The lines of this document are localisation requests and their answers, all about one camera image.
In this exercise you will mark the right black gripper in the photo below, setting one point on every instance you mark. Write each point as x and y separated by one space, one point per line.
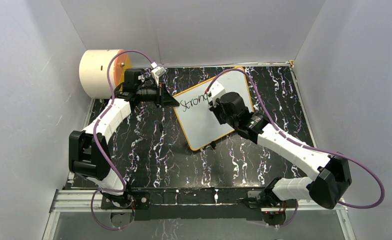
215 109

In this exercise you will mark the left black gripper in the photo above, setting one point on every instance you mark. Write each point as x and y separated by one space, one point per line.
164 99

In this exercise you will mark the yellow framed whiteboard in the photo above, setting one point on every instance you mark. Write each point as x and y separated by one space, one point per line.
198 123

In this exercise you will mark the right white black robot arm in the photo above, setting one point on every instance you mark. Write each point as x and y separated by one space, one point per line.
327 176

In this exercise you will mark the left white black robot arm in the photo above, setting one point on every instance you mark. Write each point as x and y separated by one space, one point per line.
89 155

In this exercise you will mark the cream cylindrical drum orange face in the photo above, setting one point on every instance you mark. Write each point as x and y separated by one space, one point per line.
93 71

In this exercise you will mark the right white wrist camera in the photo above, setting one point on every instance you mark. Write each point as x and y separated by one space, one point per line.
216 90

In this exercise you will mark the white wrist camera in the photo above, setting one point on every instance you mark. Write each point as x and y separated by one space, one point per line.
157 70
216 90

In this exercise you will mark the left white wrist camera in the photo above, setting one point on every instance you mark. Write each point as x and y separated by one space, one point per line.
157 70

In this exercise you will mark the aluminium front frame rail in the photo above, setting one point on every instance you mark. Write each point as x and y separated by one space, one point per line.
191 213

